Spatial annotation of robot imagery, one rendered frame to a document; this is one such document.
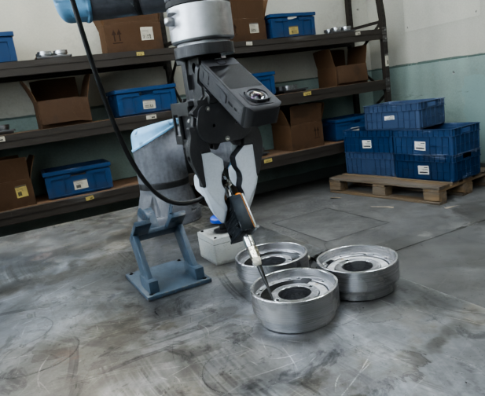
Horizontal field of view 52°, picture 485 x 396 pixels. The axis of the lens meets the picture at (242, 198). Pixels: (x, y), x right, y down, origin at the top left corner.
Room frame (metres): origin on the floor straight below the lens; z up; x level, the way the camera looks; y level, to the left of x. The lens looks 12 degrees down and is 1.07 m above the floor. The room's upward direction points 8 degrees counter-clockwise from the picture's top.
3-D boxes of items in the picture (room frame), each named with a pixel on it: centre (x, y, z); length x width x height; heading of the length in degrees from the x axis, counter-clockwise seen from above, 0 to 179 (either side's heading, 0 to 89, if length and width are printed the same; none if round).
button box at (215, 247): (0.82, 0.04, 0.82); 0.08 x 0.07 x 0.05; 26
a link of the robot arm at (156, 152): (1.13, 0.17, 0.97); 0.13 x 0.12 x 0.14; 92
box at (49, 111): (4.02, 1.33, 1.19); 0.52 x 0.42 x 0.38; 116
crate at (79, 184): (4.04, 1.33, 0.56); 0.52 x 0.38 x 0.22; 113
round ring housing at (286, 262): (0.67, -0.03, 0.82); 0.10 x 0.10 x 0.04
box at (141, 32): (4.29, 0.74, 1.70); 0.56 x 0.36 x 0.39; 111
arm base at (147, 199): (1.13, 0.18, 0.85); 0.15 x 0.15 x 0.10
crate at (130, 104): (4.32, 0.74, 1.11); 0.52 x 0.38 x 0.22; 116
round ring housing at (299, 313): (0.55, -0.05, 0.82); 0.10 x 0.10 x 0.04
